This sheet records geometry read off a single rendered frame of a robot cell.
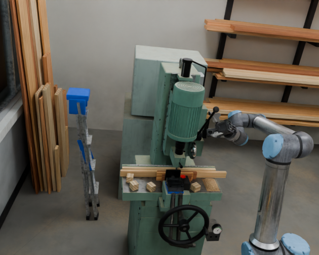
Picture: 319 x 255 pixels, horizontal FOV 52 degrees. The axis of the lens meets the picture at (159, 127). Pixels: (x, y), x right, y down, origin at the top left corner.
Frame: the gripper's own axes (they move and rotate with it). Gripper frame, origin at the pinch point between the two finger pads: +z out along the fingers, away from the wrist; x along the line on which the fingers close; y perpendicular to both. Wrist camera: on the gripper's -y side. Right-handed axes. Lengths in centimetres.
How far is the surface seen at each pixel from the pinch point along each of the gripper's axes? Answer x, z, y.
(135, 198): 36, 10, -48
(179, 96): -10.4, 20.7, -4.3
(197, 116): -3.1, 6.9, -2.5
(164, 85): -27.5, 12.7, -20.1
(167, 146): 3.1, -5.3, -34.4
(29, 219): 30, -3, -187
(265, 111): -100, -213, -42
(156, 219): 46, -9, -49
